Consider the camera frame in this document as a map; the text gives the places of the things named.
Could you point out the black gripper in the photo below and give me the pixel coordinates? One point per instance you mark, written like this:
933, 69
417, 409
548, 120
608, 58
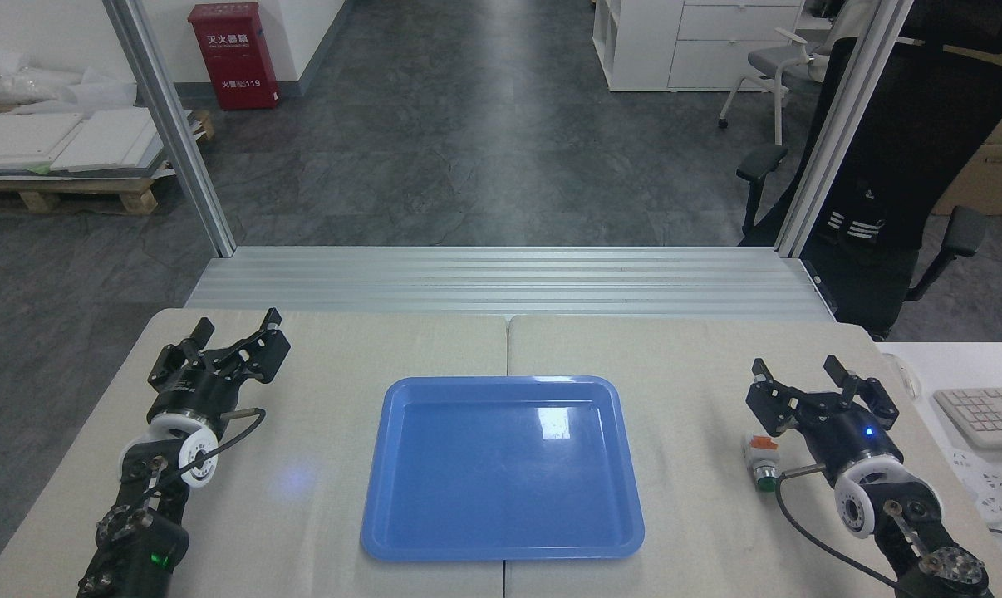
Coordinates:
850, 436
195, 399

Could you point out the white switch part green button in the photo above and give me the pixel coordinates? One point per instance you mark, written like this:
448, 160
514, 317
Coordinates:
761, 461

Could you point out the blue plastic tray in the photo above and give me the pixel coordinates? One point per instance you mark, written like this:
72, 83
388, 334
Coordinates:
501, 482

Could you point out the beige table mat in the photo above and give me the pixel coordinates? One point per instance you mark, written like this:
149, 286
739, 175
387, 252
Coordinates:
302, 432
692, 374

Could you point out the white side desk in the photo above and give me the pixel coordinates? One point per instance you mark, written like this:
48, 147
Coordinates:
966, 365

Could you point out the white computer keyboard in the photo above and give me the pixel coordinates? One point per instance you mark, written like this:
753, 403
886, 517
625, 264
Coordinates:
991, 415

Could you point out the white power strip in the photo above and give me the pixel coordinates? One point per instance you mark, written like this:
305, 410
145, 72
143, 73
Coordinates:
987, 486

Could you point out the wooden pallet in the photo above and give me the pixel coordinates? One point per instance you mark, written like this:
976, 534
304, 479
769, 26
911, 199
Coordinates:
61, 193

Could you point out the black mesh office chair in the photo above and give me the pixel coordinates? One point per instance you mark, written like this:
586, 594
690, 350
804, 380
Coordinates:
916, 141

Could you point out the brown cardboard box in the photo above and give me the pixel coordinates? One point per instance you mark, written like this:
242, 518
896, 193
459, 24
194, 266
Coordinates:
995, 166

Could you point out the white flat boards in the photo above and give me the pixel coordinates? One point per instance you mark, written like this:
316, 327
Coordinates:
27, 137

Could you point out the red fire extinguisher box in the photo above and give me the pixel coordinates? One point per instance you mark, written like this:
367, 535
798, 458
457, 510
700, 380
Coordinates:
233, 58

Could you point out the clear plastic wrapping pile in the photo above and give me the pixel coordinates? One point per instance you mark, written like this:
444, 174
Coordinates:
27, 83

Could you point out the white grey office chair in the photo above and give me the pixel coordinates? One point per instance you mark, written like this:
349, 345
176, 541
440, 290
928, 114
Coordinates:
775, 62

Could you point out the white drawer cabinet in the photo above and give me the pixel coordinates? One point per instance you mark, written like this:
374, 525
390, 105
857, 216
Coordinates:
692, 41

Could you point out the silver aluminium post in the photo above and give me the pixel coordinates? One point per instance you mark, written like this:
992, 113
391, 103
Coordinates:
177, 141
842, 124

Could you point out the silver aluminium rail platform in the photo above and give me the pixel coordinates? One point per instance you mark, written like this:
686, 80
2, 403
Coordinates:
509, 282

